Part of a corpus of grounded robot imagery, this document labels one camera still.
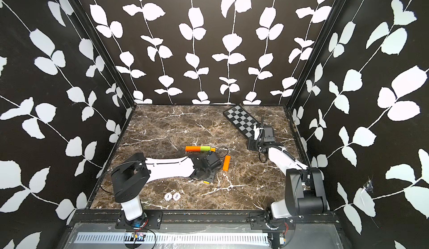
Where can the black front frame rail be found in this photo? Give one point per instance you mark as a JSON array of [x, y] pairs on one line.
[[256, 219]]

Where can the black white checkerboard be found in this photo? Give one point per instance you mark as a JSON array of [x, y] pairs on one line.
[[244, 122]]

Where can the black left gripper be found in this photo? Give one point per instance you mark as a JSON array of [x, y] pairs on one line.
[[212, 177]]

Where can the round white sticker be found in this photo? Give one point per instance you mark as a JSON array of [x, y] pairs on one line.
[[168, 196]]

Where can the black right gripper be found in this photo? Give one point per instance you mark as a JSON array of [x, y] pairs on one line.
[[250, 144]]

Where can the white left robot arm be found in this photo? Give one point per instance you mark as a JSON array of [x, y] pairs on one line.
[[129, 178]]

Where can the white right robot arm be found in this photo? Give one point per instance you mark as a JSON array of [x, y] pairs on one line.
[[304, 192]]

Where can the orange building block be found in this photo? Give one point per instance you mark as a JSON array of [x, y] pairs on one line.
[[226, 163], [189, 149]]

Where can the white perforated rail strip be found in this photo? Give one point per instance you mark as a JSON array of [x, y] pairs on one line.
[[127, 238]]

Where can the hexagonal white sticker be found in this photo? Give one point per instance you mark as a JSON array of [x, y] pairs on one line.
[[177, 196]]

